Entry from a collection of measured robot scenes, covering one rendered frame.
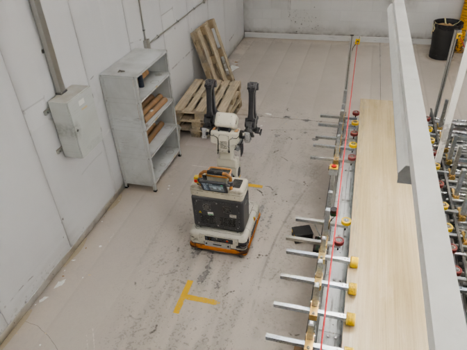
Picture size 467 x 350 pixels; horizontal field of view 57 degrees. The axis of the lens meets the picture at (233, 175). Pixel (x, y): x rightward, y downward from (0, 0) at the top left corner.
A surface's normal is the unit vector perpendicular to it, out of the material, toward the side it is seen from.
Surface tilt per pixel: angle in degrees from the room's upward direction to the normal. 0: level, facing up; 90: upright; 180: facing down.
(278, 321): 0
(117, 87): 90
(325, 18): 90
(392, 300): 0
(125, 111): 90
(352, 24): 90
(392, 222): 0
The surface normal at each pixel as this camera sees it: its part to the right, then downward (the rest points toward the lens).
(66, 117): -0.26, 0.56
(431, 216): -0.04, -0.82
